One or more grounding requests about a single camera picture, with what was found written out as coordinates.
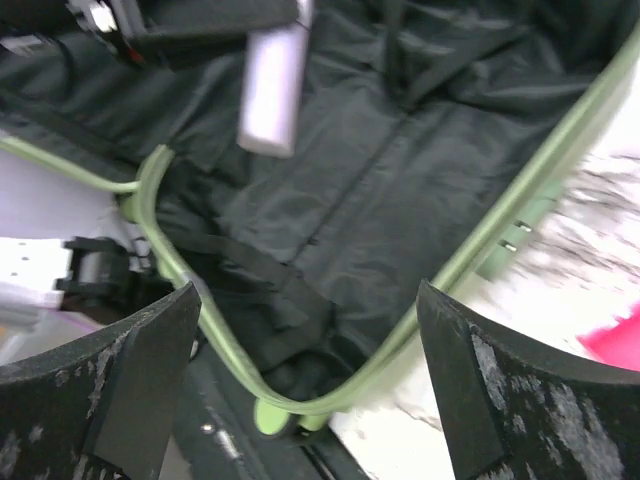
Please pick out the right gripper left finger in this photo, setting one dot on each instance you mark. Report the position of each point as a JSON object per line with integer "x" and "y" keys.
{"x": 101, "y": 406}

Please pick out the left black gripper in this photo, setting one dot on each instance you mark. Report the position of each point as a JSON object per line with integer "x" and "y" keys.
{"x": 177, "y": 34}

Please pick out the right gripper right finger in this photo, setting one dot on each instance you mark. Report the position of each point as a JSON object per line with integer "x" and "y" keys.
{"x": 512, "y": 407}

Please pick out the white lilac bottle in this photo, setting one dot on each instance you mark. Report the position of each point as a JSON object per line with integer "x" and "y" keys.
{"x": 273, "y": 75}

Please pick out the black case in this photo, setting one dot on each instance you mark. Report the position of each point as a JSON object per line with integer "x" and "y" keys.
{"x": 616, "y": 344}

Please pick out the green hard-shell suitcase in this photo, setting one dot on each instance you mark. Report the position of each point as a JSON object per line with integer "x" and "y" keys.
{"x": 423, "y": 129}

